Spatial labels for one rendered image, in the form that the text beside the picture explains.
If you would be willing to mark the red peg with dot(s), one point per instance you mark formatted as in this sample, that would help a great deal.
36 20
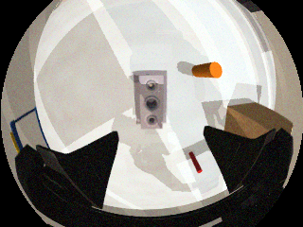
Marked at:
194 161

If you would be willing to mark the orange cylinder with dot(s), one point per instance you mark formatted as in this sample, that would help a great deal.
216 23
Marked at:
211 69

